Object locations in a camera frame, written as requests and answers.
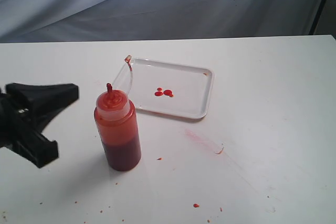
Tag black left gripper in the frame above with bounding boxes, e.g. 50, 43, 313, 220
1, 83, 79, 168

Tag red sauce squeeze bottle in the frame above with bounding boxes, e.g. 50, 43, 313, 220
94, 83, 141, 172

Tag red sauce drops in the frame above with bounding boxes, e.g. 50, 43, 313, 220
154, 87, 174, 98

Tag grey fabric backdrop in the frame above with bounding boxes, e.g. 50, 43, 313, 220
1, 0, 319, 42

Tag white rectangular plastic tray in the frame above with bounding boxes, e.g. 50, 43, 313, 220
112, 58, 214, 120

